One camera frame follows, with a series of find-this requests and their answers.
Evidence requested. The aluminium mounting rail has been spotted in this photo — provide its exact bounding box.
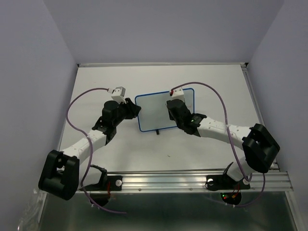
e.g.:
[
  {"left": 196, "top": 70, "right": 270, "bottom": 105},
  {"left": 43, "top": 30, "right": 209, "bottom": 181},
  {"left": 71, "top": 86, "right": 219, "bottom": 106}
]
[{"left": 39, "top": 171, "right": 295, "bottom": 193}]

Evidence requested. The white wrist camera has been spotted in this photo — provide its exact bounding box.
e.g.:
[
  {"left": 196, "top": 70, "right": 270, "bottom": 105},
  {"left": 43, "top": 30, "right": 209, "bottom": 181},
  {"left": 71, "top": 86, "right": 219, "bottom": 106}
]
[
  {"left": 107, "top": 87, "right": 126, "bottom": 103},
  {"left": 169, "top": 88, "right": 185, "bottom": 102}
]

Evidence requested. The purple cable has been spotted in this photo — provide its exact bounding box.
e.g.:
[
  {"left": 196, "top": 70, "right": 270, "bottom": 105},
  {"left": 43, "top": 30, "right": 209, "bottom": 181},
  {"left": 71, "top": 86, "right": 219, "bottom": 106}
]
[
  {"left": 66, "top": 87, "right": 127, "bottom": 214},
  {"left": 170, "top": 81, "right": 267, "bottom": 208}
]

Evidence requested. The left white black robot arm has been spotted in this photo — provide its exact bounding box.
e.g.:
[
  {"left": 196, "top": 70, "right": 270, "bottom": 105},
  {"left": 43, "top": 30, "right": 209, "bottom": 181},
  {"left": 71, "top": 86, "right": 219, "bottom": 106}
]
[{"left": 38, "top": 98, "right": 141, "bottom": 200}]

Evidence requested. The aluminium table edge frame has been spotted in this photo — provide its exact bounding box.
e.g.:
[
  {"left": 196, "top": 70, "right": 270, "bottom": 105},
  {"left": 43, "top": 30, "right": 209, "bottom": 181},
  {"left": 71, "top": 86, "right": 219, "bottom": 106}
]
[{"left": 77, "top": 62, "right": 249, "bottom": 68}]

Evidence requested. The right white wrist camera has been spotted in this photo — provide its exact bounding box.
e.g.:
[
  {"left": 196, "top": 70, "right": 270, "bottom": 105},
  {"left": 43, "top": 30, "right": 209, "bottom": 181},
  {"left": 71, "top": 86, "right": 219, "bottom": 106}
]
[{"left": 169, "top": 88, "right": 185, "bottom": 102}]

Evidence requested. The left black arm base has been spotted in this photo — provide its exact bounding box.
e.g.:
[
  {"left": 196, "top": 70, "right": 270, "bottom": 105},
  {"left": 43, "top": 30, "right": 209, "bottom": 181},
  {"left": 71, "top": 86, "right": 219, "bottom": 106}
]
[{"left": 83, "top": 165, "right": 123, "bottom": 207}]

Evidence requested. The blue framed small whiteboard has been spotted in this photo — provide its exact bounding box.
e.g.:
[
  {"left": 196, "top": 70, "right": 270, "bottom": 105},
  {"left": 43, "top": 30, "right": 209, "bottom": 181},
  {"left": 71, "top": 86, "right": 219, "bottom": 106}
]
[{"left": 134, "top": 88, "right": 195, "bottom": 135}]

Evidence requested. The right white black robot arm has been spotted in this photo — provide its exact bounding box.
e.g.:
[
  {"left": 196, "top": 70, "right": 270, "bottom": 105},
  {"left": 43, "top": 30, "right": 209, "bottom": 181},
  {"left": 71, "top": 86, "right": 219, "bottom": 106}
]
[{"left": 167, "top": 99, "right": 280, "bottom": 188}]

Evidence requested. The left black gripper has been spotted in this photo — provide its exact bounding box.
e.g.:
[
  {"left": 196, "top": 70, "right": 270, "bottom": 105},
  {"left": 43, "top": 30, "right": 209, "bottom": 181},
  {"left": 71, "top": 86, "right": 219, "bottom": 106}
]
[{"left": 113, "top": 98, "right": 141, "bottom": 127}]

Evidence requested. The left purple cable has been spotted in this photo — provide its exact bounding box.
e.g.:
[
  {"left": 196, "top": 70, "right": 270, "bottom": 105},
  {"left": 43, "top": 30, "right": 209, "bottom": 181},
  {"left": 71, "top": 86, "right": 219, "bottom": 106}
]
[{"left": 66, "top": 87, "right": 127, "bottom": 214}]

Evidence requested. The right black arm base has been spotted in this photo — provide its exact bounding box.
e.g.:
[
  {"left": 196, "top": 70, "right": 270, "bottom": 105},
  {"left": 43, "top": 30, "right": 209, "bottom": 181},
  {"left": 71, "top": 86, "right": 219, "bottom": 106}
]
[{"left": 205, "top": 162, "right": 250, "bottom": 205}]

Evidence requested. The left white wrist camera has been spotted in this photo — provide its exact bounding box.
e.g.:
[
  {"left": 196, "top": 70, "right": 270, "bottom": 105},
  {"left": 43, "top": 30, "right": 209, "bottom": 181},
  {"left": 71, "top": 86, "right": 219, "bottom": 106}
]
[{"left": 107, "top": 87, "right": 126, "bottom": 103}]

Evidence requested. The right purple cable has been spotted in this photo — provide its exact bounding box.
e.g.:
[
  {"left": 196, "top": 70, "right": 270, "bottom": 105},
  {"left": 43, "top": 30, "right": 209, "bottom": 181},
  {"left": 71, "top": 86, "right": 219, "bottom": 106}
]
[{"left": 170, "top": 81, "right": 267, "bottom": 208}]

